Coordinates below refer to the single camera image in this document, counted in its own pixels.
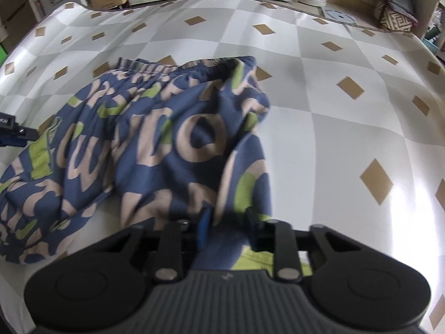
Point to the stacked brown cardboard boxes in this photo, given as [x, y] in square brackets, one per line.
[15, 10]

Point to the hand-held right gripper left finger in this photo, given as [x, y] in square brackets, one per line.
[204, 228]

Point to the blue letter print pants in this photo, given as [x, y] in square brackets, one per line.
[156, 139]

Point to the white round floor scale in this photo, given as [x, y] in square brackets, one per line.
[339, 15]

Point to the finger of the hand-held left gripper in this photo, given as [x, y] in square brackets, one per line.
[21, 134]

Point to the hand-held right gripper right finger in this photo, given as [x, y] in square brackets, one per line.
[253, 229]

